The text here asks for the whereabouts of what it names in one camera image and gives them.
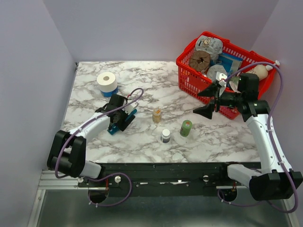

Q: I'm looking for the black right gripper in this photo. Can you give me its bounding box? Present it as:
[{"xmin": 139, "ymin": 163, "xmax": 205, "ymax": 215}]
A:
[{"xmin": 193, "ymin": 82, "xmax": 244, "ymax": 119}]

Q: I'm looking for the teal weekly pill organizer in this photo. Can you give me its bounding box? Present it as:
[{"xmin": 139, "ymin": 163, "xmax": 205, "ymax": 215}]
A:
[{"xmin": 107, "ymin": 109, "xmax": 137, "ymax": 135}]

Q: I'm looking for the clear jar of yellow pills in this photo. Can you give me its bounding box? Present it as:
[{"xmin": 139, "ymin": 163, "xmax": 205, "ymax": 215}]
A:
[{"xmin": 152, "ymin": 108, "xmax": 161, "ymax": 123}]

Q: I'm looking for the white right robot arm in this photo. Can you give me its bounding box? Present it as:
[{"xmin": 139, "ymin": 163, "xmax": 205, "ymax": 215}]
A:
[{"xmin": 193, "ymin": 72, "xmax": 303, "ymax": 201}]

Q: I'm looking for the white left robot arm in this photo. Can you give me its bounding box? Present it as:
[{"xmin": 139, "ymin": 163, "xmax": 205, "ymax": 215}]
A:
[{"xmin": 47, "ymin": 94, "xmax": 138, "ymax": 187}]

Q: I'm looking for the white tape roll blue base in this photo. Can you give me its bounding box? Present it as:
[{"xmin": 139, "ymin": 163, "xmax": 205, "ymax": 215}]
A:
[{"xmin": 97, "ymin": 72, "xmax": 118, "ymax": 97}]

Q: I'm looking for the grey paper roll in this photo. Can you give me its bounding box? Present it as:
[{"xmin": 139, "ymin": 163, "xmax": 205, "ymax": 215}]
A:
[{"xmin": 206, "ymin": 64, "xmax": 227, "ymax": 80}]

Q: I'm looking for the red plastic basket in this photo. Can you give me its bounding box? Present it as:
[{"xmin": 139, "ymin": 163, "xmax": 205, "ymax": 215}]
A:
[{"xmin": 176, "ymin": 31, "xmax": 276, "ymax": 120}]

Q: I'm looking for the green bottle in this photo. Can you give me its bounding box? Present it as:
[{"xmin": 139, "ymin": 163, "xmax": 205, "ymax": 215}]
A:
[{"xmin": 180, "ymin": 120, "xmax": 192, "ymax": 137}]

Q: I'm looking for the blue packet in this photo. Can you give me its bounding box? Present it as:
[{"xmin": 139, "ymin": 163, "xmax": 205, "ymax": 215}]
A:
[{"xmin": 214, "ymin": 53, "xmax": 243, "ymax": 75}]

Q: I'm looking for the grey cartoon printed pouch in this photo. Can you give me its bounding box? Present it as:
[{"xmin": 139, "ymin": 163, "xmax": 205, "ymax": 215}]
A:
[{"xmin": 195, "ymin": 35, "xmax": 223, "ymax": 61}]

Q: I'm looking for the white bottle dark label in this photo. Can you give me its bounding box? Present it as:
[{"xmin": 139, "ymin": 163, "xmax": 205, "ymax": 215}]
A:
[{"xmin": 160, "ymin": 129, "xmax": 171, "ymax": 143}]

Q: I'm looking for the cream pump lotion bottle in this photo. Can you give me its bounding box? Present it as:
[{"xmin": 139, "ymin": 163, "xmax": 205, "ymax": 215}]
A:
[{"xmin": 247, "ymin": 64, "xmax": 273, "ymax": 81}]

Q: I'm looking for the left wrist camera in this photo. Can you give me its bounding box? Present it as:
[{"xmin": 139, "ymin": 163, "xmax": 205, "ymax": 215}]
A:
[{"xmin": 125, "ymin": 102, "xmax": 139, "ymax": 115}]

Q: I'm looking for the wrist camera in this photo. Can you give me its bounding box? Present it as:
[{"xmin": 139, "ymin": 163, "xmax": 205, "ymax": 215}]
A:
[
  {"xmin": 125, "ymin": 102, "xmax": 139, "ymax": 115},
  {"xmin": 215, "ymin": 72, "xmax": 227, "ymax": 87}
]

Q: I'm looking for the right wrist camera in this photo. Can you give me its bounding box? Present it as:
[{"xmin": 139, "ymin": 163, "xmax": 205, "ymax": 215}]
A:
[{"xmin": 215, "ymin": 72, "xmax": 227, "ymax": 87}]

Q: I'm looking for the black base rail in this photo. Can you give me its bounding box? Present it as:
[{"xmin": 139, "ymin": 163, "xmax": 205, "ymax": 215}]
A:
[{"xmin": 48, "ymin": 161, "xmax": 263, "ymax": 204}]

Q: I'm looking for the aluminium extrusion frame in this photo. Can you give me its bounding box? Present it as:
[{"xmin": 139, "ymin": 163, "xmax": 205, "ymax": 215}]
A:
[{"xmin": 27, "ymin": 170, "xmax": 82, "ymax": 227}]

